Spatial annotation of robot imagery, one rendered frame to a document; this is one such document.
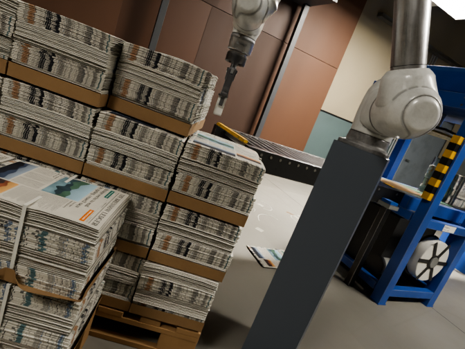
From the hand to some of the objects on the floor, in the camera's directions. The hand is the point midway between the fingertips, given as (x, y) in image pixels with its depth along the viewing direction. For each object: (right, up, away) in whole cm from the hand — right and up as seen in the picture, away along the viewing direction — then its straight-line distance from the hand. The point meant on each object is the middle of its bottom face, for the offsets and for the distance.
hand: (219, 106), depth 124 cm
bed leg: (+93, -109, +129) cm, 193 cm away
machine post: (+130, -100, +221) cm, 276 cm away
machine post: (+112, -118, +119) cm, 201 cm away
